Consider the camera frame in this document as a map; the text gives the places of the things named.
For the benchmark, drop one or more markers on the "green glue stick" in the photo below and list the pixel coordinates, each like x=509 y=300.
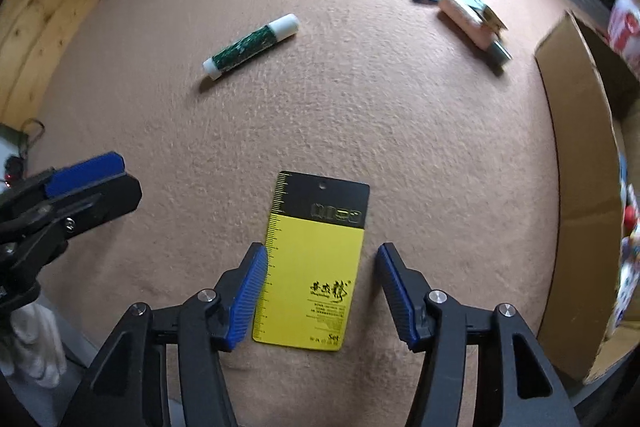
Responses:
x=245 y=47

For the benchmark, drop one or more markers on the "white red flower pot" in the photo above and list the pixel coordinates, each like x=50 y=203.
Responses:
x=627 y=27

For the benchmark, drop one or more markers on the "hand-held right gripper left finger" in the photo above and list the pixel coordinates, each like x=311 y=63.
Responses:
x=247 y=297

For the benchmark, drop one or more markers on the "brown felt mat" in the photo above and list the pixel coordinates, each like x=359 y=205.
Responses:
x=350 y=107

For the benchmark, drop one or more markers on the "colourful printed packet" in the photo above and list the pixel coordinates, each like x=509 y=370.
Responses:
x=627 y=257

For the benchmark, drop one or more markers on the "yellow black card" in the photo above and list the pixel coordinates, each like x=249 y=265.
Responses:
x=320 y=257

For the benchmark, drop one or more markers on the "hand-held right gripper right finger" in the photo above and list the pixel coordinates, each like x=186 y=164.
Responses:
x=400 y=297

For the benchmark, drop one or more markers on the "person's left hand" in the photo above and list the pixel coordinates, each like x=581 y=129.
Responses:
x=35 y=347

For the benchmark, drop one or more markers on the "small grey bottle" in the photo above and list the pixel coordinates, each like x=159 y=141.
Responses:
x=500 y=53

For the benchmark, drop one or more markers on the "cardboard box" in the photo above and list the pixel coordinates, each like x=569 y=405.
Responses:
x=575 y=157

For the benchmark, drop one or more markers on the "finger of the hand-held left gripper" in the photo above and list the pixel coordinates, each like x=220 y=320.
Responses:
x=85 y=172
x=110 y=199

